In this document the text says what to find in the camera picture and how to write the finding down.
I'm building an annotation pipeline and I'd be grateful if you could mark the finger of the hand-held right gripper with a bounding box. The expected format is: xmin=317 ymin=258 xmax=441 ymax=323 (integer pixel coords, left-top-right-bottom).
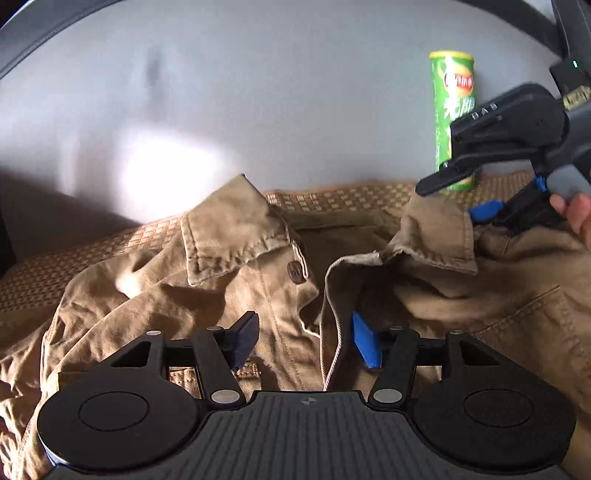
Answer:
xmin=468 ymin=184 xmax=570 ymax=237
xmin=415 ymin=159 xmax=477 ymax=198

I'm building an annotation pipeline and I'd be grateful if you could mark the grey sofa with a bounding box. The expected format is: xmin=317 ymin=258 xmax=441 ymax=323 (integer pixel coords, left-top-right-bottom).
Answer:
xmin=0 ymin=0 xmax=591 ymax=273

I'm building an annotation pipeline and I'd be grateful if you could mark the green chip can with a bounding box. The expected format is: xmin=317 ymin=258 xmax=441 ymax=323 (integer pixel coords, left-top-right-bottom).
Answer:
xmin=429 ymin=50 xmax=476 ymax=193

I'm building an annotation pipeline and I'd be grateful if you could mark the person's right hand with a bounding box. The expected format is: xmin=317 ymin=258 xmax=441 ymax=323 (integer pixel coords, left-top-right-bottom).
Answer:
xmin=549 ymin=192 xmax=591 ymax=253

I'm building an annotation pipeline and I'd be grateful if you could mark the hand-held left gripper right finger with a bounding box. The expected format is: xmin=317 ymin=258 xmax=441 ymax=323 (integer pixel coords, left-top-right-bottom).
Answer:
xmin=351 ymin=311 xmax=491 ymax=409

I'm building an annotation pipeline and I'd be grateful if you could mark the tan jacket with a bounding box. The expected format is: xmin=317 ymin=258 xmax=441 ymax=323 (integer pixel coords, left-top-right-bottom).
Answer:
xmin=0 ymin=174 xmax=591 ymax=480

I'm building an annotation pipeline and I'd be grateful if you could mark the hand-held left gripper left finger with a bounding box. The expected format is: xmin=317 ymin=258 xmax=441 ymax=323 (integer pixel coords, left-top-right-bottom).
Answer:
xmin=110 ymin=311 xmax=259 ymax=409

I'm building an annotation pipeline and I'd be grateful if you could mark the woven brown mat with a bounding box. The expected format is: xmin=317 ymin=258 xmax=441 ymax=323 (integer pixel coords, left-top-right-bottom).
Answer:
xmin=0 ymin=170 xmax=539 ymax=324

